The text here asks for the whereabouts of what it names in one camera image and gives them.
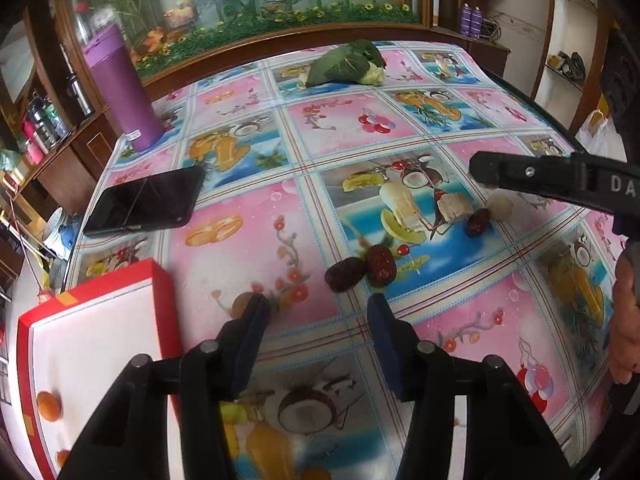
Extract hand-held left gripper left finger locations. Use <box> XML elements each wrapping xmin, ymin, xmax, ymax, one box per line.
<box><xmin>59</xmin><ymin>294</ymin><xmax>272</xmax><ymax>480</ymax></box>

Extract red cardboard box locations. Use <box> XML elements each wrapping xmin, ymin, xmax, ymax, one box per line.
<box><xmin>16</xmin><ymin>259</ymin><xmax>183</xmax><ymax>480</ymax></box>

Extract purple thermos bottle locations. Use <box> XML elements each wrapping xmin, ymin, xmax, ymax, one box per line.
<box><xmin>82</xmin><ymin>25</ymin><xmax>165</xmax><ymax>153</ymax></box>

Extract bottles on side shelf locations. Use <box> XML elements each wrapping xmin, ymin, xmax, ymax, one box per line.
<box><xmin>30</xmin><ymin>95</ymin><xmax>69</xmax><ymax>141</ymax></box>

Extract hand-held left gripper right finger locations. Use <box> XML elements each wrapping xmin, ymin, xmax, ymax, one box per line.
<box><xmin>366</xmin><ymin>292</ymin><xmax>571</xmax><ymax>480</ymax></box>

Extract black smartphone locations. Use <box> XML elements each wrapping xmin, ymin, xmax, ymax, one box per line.
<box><xmin>82</xmin><ymin>165</ymin><xmax>207</xmax><ymax>239</ymax></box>

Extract pink bottle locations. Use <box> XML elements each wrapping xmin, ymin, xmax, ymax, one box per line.
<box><xmin>22</xmin><ymin>120</ymin><xmax>44</xmax><ymax>164</ymax></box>

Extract dark tools pile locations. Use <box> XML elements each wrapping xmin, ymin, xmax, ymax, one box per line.
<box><xmin>545</xmin><ymin>51</ymin><xmax>586</xmax><ymax>81</ymax></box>

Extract green leafy vegetable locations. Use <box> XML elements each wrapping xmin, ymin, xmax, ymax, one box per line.
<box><xmin>304</xmin><ymin>40</ymin><xmax>389</xmax><ymax>87</ymax></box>

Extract pale round fruit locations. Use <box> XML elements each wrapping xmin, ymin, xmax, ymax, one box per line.
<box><xmin>489</xmin><ymin>194</ymin><xmax>515</xmax><ymax>221</ymax></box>

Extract steel flask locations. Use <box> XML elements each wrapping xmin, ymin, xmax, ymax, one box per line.
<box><xmin>67</xmin><ymin>72</ymin><xmax>96</xmax><ymax>119</ymax></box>

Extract flower painted glass panel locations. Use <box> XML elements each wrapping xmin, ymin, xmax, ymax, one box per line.
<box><xmin>54</xmin><ymin>0</ymin><xmax>434</xmax><ymax>86</ymax></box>

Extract round beige grain cake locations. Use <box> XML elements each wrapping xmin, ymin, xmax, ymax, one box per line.
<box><xmin>440</xmin><ymin>192</ymin><xmax>474</xmax><ymax>224</ymax></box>

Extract white blue dish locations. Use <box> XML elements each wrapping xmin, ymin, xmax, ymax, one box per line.
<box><xmin>42</xmin><ymin>207</ymin><xmax>84</xmax><ymax>261</ymax></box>

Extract tangled cables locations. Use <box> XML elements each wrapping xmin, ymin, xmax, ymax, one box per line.
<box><xmin>482</xmin><ymin>15</ymin><xmax>506</xmax><ymax>44</ymax></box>

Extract wooden cabinet with shelves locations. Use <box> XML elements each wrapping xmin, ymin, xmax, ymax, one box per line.
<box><xmin>0</xmin><ymin>0</ymin><xmax>123</xmax><ymax>221</ymax></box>

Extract dark red date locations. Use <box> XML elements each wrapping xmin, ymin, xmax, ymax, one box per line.
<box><xmin>324</xmin><ymin>257</ymin><xmax>370</xmax><ymax>292</ymax></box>
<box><xmin>467</xmin><ymin>208</ymin><xmax>492</xmax><ymax>239</ymax></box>
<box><xmin>364</xmin><ymin>243</ymin><xmax>398</xmax><ymax>289</ymax></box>

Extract person's right hand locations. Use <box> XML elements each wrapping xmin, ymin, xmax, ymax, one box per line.
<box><xmin>608</xmin><ymin>242</ymin><xmax>640</xmax><ymax>386</ymax></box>

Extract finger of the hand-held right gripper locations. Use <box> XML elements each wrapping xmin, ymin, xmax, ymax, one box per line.
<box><xmin>469</xmin><ymin>151</ymin><xmax>582</xmax><ymax>202</ymax></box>

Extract white plastic bag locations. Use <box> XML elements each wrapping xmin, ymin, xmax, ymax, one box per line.
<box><xmin>574</xmin><ymin>109</ymin><xmax>614</xmax><ymax>159</ymax></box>

